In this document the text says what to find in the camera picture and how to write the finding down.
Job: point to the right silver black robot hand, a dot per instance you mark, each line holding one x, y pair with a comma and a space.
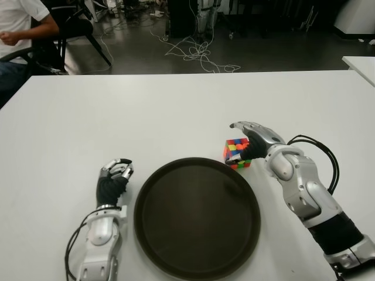
263, 140

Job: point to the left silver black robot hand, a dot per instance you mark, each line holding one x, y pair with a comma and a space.
109, 190

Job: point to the multicoloured Rubik's cube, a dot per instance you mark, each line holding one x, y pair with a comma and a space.
233, 146

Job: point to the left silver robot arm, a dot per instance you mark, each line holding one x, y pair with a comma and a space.
101, 231

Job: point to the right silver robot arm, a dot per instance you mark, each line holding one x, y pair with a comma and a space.
307, 190

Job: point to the dark brown round plate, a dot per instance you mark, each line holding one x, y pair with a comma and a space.
196, 219

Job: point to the white neighbouring table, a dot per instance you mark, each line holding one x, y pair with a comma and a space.
363, 65

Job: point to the black equipment racks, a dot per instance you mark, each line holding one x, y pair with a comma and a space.
269, 16

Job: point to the folded metal stands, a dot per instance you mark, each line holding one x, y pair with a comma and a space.
309, 19

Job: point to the silver humanoid robot legs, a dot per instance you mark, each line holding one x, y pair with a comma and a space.
205, 20

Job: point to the black office chair armrest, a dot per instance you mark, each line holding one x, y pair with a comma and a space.
38, 65

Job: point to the black cabinet on casters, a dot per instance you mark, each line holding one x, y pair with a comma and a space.
183, 19

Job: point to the white pillar with black base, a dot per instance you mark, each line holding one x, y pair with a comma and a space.
357, 16

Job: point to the white power strip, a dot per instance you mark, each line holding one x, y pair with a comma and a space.
156, 14

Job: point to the black four-legged chair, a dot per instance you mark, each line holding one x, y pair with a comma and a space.
76, 27

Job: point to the person in white shirt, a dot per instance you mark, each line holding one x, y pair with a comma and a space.
17, 17

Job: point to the white desk frame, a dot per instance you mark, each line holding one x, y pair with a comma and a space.
93, 11

